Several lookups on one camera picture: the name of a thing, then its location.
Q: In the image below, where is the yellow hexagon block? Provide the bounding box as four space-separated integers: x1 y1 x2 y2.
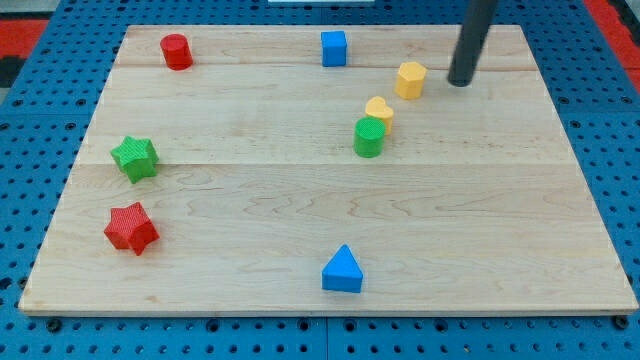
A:
394 62 427 100

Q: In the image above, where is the light wooden board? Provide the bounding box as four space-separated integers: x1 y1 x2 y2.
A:
19 25 638 317

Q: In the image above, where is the green cylinder block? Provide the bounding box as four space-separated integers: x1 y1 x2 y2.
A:
353 116 386 158

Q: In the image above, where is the yellow heart block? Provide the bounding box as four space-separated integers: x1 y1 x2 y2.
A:
365 96 394 135

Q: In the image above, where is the blue triangle block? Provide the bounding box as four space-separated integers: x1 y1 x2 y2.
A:
321 244 364 293

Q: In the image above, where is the blue cube block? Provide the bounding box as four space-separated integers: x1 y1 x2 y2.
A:
321 30 347 67

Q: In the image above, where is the green star block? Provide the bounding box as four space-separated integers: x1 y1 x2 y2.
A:
110 136 159 184

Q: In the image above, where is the red star block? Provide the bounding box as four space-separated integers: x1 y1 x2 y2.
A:
103 202 160 256

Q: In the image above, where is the red cylinder block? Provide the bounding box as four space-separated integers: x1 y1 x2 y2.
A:
160 33 193 71

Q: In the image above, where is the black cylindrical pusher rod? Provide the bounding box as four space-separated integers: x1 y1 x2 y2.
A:
447 0 498 87

